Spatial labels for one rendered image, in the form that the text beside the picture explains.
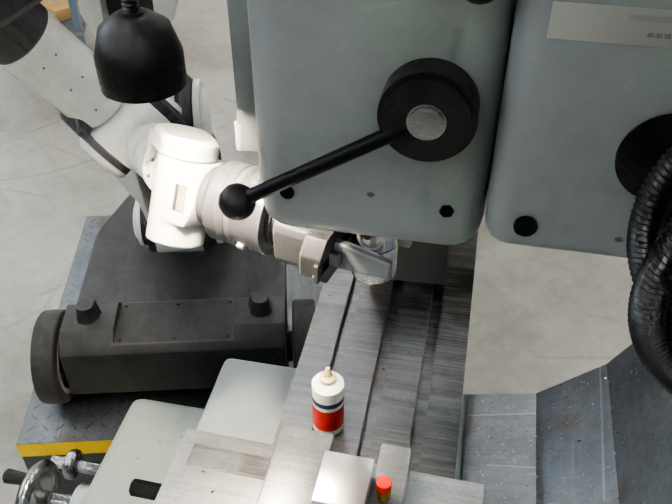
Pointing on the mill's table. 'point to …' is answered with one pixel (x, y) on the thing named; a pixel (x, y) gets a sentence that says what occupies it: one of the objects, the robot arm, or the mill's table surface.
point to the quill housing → (390, 36)
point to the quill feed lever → (390, 129)
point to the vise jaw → (295, 466)
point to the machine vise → (194, 444)
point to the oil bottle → (328, 402)
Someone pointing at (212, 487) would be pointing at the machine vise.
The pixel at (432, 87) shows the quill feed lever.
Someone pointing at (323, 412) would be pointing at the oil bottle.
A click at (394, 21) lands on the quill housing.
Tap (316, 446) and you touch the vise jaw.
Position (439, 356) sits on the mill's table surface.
